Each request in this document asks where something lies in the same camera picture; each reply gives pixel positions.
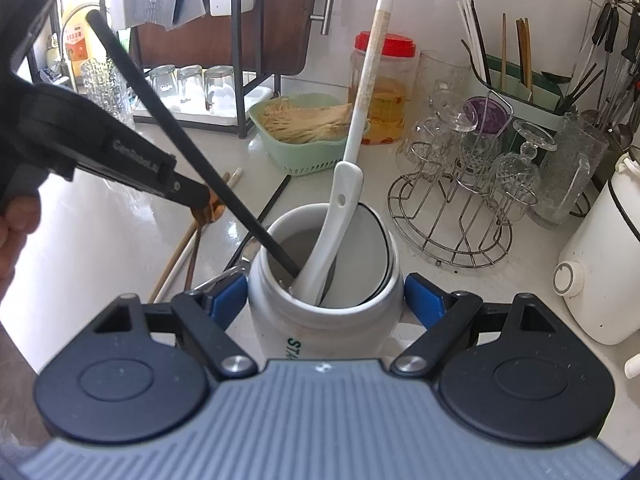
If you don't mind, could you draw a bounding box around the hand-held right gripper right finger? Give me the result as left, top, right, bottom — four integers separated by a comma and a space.
390, 272, 557, 378

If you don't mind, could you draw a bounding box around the yellow oil bottle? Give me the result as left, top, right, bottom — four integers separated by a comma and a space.
59, 2, 110, 79

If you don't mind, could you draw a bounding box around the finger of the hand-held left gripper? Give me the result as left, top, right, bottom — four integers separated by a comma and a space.
72, 132, 212, 209

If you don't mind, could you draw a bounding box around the tall glass jug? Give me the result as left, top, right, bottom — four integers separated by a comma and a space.
527, 111, 611, 231

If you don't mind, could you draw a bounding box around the tall clear drinking glass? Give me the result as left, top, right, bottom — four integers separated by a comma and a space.
412, 50, 475, 126

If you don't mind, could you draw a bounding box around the round wire cup rack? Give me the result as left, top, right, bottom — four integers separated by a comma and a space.
387, 89, 517, 269

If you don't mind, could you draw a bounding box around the green utensil holder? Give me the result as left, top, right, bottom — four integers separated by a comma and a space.
456, 0, 606, 111
462, 40, 573, 133

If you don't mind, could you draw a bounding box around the person's left hand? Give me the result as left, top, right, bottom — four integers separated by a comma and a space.
0, 195, 43, 281

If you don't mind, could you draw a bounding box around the purple cup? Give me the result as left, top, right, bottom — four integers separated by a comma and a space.
462, 96, 507, 136

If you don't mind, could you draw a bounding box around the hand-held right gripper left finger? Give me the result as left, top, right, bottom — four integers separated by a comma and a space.
92, 275, 258, 380

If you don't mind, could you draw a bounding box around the white speckled chopstick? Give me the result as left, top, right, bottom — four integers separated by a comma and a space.
159, 167, 245, 303
344, 0, 394, 167

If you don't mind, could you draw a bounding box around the row of hanging kitchen utensils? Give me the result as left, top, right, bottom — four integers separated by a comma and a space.
570, 2, 640, 148

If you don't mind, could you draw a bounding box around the white ceramic mug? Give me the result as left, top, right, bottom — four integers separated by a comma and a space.
247, 202, 404, 362

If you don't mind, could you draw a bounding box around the brown cutting board steel handle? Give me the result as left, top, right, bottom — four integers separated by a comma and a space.
134, 0, 342, 79

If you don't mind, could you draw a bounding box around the green plastic basket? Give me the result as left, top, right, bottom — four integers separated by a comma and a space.
249, 92, 372, 177

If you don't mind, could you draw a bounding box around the black metal dish rack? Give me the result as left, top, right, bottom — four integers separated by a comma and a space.
97, 0, 282, 139

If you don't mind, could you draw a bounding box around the bundle of thin wooden sticks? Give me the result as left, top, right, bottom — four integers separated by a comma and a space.
259, 98, 354, 144

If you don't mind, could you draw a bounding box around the white electric cooking pot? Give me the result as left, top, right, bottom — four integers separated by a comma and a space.
552, 147, 640, 378

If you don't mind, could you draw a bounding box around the patterned glass mug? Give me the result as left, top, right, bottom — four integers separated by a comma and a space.
80, 57, 137, 131

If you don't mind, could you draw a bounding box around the black chopstick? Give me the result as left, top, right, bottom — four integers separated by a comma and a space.
86, 9, 302, 279
223, 174, 293, 272

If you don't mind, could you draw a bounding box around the inverted stemmed cut glass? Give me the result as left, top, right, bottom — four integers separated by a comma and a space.
487, 119, 559, 221

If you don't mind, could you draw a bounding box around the inverted clear glass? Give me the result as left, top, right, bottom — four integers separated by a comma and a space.
396, 81, 478, 181

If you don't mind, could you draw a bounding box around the metal spoon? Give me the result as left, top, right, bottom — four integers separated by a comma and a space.
192, 240, 249, 293

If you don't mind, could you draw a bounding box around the small inverted glass tumbler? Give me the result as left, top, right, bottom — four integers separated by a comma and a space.
202, 65, 236, 111
176, 64, 206, 103
149, 64, 179, 106

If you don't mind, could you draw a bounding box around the clear jar with red lid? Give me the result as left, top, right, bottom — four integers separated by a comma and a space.
348, 31, 417, 147

